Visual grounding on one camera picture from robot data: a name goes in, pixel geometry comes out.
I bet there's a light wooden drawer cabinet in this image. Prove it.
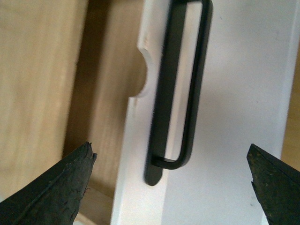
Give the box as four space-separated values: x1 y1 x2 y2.
0 0 300 225

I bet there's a black drawer handle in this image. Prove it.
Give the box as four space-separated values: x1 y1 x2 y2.
144 0 213 186

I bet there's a white drawer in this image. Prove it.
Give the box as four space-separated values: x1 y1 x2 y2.
162 0 300 225
65 0 175 225

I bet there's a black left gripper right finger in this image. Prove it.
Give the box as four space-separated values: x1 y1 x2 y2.
247 144 300 225

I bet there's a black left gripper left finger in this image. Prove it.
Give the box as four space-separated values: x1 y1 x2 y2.
0 142 97 225

